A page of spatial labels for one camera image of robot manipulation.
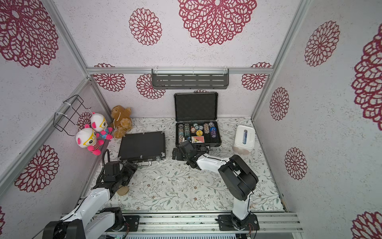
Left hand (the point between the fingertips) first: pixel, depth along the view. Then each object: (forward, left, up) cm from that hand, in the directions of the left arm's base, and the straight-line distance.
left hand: (136, 169), depth 89 cm
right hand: (+11, -24, +3) cm, 27 cm away
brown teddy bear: (+29, +14, +10) cm, 34 cm away
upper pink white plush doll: (+24, +25, +14) cm, 37 cm away
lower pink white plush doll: (+12, +27, +15) cm, 33 cm away
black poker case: (+15, -1, +1) cm, 15 cm away
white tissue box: (+19, -68, +2) cm, 71 cm away
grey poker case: (+40, -36, +4) cm, 54 cm away
